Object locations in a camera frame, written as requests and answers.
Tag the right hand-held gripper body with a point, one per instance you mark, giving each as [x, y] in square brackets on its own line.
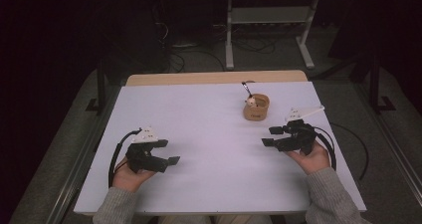
[300, 137]

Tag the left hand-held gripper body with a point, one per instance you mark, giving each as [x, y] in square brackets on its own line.
[142, 159]

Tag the wooden pen holder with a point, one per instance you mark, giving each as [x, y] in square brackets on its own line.
[256, 113]

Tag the black and silver pen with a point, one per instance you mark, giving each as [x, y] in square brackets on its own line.
[247, 90]

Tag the person's left hand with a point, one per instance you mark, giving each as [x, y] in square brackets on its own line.
[127, 180]

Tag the person's right hand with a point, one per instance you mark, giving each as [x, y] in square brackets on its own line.
[315, 161]

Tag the small white figurine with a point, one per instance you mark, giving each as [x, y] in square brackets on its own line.
[252, 102]

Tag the wooden table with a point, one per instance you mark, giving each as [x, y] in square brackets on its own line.
[199, 78]

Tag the black metal stand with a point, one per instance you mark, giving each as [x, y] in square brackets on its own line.
[101, 84]
[375, 84]

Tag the aluminium floor rail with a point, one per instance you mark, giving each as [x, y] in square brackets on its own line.
[79, 171]
[394, 147]

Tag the white metal desk frame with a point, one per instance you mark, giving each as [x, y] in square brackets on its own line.
[268, 15]

